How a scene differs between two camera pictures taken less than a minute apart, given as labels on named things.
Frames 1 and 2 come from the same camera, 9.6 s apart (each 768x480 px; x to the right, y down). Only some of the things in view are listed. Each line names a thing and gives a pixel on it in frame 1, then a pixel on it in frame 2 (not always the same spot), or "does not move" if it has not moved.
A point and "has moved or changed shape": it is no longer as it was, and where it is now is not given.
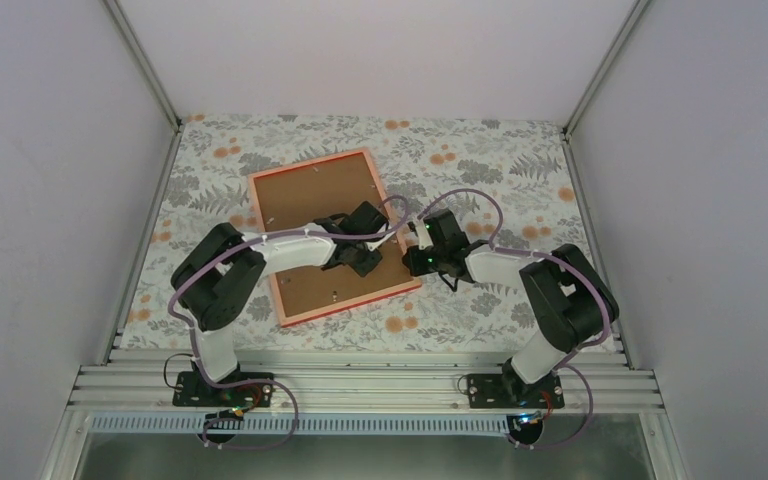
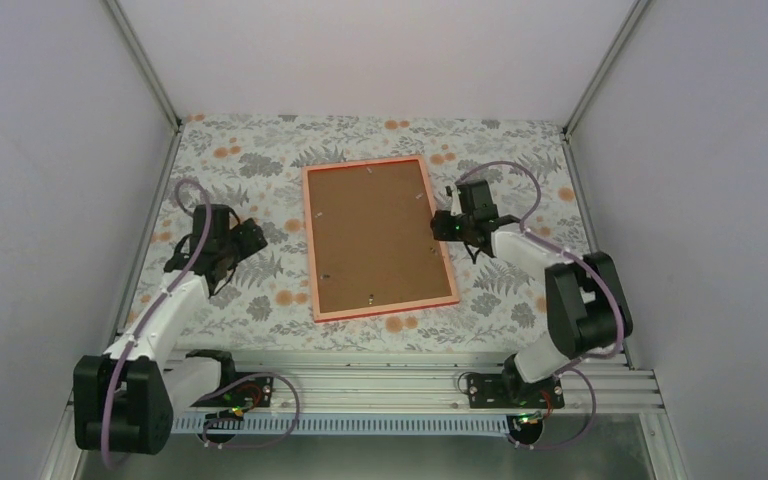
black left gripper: (362, 268) to (252, 236)
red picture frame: (298, 195) has moved or changed shape
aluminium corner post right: (624, 30) does not move
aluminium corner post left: (126, 29) does not move
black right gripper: (415, 266) to (439, 229)
